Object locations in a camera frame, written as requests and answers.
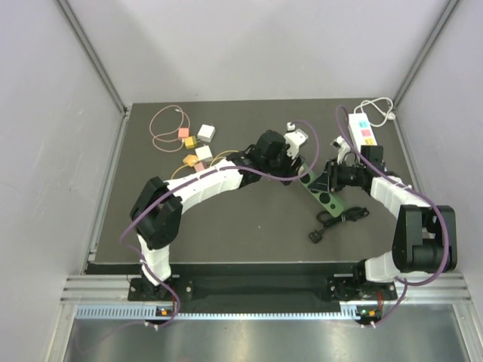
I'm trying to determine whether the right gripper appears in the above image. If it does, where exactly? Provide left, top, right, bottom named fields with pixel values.
left=309, top=158, right=366, bottom=192

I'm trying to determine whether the green power strip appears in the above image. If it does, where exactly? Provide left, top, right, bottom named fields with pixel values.
left=300, top=171, right=346, bottom=217

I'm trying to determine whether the white square charger plug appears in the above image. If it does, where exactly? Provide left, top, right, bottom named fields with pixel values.
left=195, top=146, right=213, bottom=163

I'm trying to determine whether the brown pink small charger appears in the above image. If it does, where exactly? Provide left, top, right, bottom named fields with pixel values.
left=194, top=162, right=205, bottom=173

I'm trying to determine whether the orange small charger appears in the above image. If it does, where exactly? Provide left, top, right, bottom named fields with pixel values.
left=183, top=155, right=198, bottom=167

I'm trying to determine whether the yellow charger plug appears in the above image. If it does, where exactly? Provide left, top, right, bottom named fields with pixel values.
left=183, top=136, right=199, bottom=149

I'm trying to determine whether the pink charger plug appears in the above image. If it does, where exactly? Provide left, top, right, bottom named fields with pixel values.
left=177, top=127, right=190, bottom=140

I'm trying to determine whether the white power strip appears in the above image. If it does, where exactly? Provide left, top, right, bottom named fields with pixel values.
left=348, top=112, right=377, bottom=151

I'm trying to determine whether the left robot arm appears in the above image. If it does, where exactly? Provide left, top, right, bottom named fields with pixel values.
left=130, top=129, right=308, bottom=299

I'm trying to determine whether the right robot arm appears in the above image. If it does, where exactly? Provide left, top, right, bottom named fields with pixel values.
left=302, top=141, right=457, bottom=301

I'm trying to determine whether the black power cord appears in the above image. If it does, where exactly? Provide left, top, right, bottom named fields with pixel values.
left=308, top=206, right=370, bottom=246

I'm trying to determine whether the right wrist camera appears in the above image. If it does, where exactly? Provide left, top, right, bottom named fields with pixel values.
left=331, top=136, right=353, bottom=164

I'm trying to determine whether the yellow charger cable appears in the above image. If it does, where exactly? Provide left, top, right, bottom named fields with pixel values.
left=171, top=149, right=242, bottom=180

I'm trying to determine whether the white charger cable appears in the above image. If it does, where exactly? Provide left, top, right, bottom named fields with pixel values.
left=354, top=97, right=396, bottom=127

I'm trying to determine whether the pink charger cable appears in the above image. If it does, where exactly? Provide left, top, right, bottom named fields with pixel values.
left=149, top=105, right=192, bottom=153

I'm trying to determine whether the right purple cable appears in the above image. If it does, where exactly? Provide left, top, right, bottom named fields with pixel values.
left=334, top=105, right=452, bottom=325

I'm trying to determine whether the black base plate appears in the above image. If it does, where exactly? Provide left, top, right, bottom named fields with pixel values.
left=128, top=262, right=397, bottom=321

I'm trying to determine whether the grey slotted cable duct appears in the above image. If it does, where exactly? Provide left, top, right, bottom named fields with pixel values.
left=75, top=305, right=378, bottom=321

